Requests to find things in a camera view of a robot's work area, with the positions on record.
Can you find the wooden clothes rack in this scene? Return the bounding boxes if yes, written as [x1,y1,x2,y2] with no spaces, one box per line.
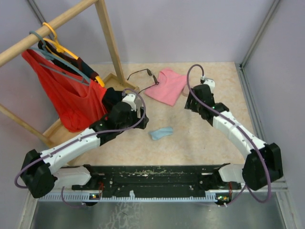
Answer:
[0,0,139,148]

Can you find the red hanging shirt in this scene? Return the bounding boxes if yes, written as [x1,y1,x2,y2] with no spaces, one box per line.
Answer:
[21,49,108,132]

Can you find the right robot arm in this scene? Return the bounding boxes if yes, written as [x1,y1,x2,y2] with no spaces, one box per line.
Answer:
[185,84,283,190]

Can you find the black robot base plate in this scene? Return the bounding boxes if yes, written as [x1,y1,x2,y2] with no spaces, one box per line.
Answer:
[65,165,242,208]

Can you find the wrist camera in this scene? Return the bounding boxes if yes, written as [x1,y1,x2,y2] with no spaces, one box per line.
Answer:
[122,93,142,111]
[200,75,215,93]

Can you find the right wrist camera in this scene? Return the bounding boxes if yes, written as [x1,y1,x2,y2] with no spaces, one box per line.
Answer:
[200,75,215,93]

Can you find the pink glasses case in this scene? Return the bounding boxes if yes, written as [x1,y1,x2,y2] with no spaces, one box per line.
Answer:
[182,85,189,97]

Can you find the aluminium frame rail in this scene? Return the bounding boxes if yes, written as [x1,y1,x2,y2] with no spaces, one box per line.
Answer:
[33,186,289,203]

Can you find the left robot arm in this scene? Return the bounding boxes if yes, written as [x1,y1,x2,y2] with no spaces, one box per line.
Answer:
[17,102,149,198]

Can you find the tortoiseshell sunglasses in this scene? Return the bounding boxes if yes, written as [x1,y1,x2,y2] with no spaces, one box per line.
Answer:
[127,68,160,93]

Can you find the yellow plastic hanger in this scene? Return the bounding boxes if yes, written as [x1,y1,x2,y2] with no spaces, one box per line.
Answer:
[42,22,105,87]

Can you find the dark striped hanging garment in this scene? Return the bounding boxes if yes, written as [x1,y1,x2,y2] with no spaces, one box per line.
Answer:
[38,39,122,113]

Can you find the pink folded shirt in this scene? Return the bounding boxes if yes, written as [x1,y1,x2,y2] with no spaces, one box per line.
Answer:
[144,68,187,106]

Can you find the grey-blue plastic hanger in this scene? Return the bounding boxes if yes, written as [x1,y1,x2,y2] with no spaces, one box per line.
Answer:
[29,31,91,85]

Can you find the small light blue cloth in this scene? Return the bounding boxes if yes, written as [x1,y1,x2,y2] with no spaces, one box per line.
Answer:
[149,126,173,141]

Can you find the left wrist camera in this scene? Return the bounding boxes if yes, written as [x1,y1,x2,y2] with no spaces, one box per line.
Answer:
[122,93,142,111]

